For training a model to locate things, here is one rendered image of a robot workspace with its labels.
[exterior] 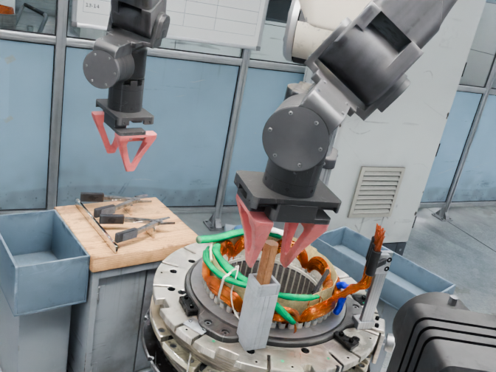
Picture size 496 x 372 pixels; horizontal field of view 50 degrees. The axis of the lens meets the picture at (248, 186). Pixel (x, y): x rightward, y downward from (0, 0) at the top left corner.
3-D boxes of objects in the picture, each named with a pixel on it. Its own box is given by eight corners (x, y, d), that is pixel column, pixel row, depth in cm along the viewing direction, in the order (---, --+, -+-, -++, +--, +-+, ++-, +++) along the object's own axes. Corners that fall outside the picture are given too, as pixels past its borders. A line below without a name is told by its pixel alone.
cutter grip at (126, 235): (116, 243, 84) (118, 235, 83) (114, 241, 84) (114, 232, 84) (136, 237, 87) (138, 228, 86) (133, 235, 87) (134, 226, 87)
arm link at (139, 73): (153, 40, 88) (121, 34, 89) (136, 46, 82) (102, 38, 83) (149, 82, 91) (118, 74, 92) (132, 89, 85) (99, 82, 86)
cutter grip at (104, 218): (99, 224, 88) (100, 215, 88) (98, 222, 89) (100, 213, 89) (123, 224, 90) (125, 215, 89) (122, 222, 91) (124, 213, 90)
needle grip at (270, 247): (263, 294, 61) (273, 247, 59) (251, 286, 62) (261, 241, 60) (271, 289, 62) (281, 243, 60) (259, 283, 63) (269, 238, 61)
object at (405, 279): (410, 408, 105) (456, 285, 95) (381, 433, 98) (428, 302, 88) (314, 338, 121) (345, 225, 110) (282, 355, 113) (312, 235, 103)
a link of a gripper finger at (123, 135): (116, 178, 88) (120, 124, 84) (100, 162, 93) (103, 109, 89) (153, 174, 92) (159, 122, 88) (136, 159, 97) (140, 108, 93)
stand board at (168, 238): (91, 273, 82) (93, 259, 81) (52, 218, 95) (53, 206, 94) (203, 253, 94) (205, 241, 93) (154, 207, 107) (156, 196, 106)
